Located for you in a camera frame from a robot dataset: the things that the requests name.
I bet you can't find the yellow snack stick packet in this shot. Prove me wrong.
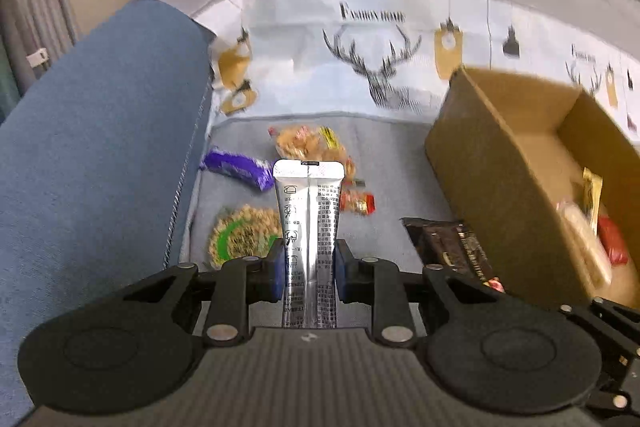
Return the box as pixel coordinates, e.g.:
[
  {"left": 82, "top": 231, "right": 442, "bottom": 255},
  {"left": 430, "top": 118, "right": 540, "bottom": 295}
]
[{"left": 582, "top": 168, "right": 604, "bottom": 233}]

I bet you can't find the large red snack packet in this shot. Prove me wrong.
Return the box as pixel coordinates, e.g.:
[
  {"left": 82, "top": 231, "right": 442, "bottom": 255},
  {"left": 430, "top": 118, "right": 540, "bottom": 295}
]
[{"left": 597, "top": 216, "right": 630, "bottom": 265}]

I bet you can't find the peanut brittle packet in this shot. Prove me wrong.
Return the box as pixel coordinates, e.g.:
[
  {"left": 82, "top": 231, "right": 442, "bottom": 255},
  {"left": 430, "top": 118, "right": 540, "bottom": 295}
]
[{"left": 207, "top": 204, "right": 283, "bottom": 270}]

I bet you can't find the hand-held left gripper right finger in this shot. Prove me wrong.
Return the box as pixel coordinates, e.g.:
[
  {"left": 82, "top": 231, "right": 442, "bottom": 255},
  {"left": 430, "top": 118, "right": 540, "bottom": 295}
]
[{"left": 334, "top": 238, "right": 502, "bottom": 349}]

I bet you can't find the black snack packet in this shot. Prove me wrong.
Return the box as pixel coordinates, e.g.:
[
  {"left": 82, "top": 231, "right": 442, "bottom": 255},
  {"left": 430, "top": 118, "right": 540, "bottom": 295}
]
[{"left": 401, "top": 217, "right": 506, "bottom": 293}]

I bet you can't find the purple snack packet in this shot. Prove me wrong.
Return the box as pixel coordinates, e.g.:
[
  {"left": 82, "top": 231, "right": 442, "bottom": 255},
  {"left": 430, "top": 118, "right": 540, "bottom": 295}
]
[{"left": 201, "top": 147, "right": 275, "bottom": 192}]

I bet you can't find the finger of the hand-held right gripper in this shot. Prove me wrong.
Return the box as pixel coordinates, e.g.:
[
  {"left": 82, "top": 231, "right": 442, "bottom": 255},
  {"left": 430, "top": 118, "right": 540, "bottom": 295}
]
[{"left": 560, "top": 297, "right": 640, "bottom": 418}]

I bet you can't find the small red snack packet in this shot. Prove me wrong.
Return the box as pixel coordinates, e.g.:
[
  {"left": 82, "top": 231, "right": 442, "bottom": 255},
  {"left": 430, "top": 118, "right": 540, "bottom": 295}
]
[{"left": 340, "top": 189, "right": 376, "bottom": 216}]

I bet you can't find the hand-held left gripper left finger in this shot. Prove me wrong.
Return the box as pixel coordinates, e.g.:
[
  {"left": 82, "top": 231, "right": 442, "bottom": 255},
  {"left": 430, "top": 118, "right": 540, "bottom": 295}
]
[{"left": 120, "top": 238, "right": 287, "bottom": 349}]

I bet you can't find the cardboard box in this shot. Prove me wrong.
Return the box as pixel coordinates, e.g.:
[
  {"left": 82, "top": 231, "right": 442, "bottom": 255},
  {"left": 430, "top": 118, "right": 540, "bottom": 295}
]
[{"left": 425, "top": 66, "right": 640, "bottom": 310}]

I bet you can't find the clear packet of white cubes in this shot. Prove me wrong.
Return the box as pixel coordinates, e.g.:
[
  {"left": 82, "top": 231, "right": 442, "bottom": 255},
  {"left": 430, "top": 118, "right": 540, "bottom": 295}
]
[{"left": 557, "top": 202, "right": 613, "bottom": 288}]

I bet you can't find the long foil snack sachet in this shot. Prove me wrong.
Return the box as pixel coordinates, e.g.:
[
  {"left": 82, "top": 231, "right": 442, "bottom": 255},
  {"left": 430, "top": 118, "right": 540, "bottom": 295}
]
[{"left": 273, "top": 159, "right": 346, "bottom": 330}]

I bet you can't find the clear peanut snack packet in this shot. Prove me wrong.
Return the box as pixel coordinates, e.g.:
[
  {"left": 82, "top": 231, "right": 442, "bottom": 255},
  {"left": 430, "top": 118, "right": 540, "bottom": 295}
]
[{"left": 270, "top": 126, "right": 357, "bottom": 182}]

